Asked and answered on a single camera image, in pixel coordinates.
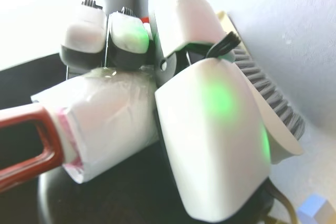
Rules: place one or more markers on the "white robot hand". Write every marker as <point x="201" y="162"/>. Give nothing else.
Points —
<point x="210" y="129"/>

